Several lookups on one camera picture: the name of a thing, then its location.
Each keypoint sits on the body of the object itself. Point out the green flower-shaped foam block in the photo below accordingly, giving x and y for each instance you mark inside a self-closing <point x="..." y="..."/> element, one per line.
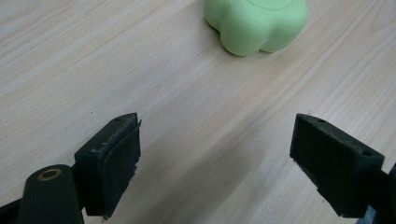
<point x="256" y="25"/>

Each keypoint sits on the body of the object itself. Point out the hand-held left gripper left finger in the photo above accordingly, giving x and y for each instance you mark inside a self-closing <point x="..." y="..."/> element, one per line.
<point x="109" y="168"/>

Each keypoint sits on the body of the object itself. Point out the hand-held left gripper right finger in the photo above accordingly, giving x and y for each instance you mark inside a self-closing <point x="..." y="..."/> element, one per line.
<point x="336" y="165"/>

